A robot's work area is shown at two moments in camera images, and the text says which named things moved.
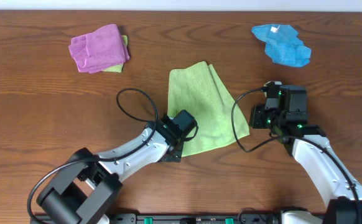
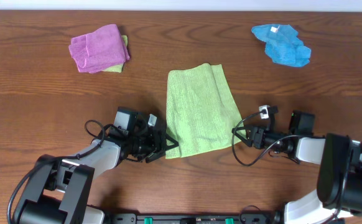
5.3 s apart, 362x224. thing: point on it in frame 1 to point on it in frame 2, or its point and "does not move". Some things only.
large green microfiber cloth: (199, 89) does not move
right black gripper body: (263, 118) to (267, 139)
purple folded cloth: (96, 51) does not move
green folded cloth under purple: (117, 68) does not move
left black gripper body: (176, 155) to (144, 145)
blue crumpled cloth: (282, 44) does not move
